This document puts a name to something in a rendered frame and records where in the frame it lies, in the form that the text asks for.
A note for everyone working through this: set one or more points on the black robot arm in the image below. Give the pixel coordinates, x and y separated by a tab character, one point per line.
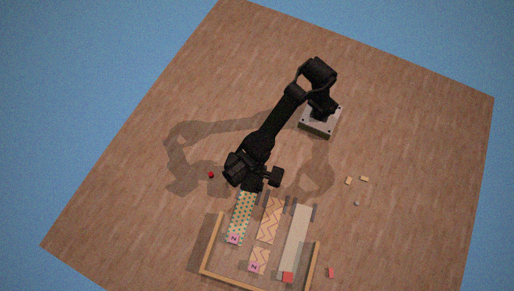
258	144

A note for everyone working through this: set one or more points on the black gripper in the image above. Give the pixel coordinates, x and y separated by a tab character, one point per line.
274	177

